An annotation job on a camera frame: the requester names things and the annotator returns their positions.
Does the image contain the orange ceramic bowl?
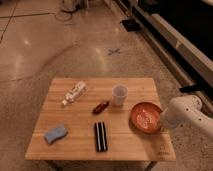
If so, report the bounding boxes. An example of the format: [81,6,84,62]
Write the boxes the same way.
[130,102,162,133]

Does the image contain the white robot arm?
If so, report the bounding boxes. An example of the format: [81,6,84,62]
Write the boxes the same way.
[160,95,213,140]

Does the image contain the translucent plastic cup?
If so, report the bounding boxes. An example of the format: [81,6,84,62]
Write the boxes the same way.
[112,85,128,106]

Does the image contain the dark red small object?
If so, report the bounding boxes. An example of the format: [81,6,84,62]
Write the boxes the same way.
[92,101,109,114]

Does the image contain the clear plastic bottle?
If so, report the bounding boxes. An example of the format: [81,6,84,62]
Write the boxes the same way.
[61,81,86,107]

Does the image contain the wooden folding table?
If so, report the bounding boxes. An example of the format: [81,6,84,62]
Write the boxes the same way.
[25,78,176,163]

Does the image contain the black white striped block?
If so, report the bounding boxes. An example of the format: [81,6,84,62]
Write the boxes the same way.
[94,122,108,152]

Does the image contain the black floor mat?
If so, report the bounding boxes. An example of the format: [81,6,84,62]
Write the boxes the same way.
[121,19,140,32]

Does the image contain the blue sponge cloth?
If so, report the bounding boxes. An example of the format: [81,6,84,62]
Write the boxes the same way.
[44,124,68,144]

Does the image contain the cables on floor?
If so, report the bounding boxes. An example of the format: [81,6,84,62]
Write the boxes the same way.
[54,0,84,26]

